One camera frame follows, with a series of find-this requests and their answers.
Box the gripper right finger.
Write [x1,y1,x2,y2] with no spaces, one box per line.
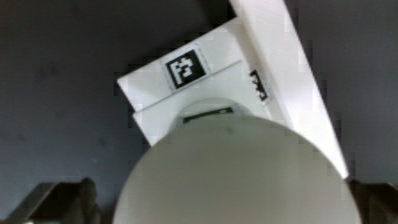
[351,180,398,224]

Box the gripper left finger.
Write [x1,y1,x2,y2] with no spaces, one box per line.
[0,178,100,224]

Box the white lamp bulb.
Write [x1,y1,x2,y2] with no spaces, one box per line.
[113,98,363,224]

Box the white lamp base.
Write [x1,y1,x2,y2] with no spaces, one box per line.
[118,19,285,143]

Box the white U-shaped fence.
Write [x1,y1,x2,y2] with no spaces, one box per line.
[230,0,351,178]

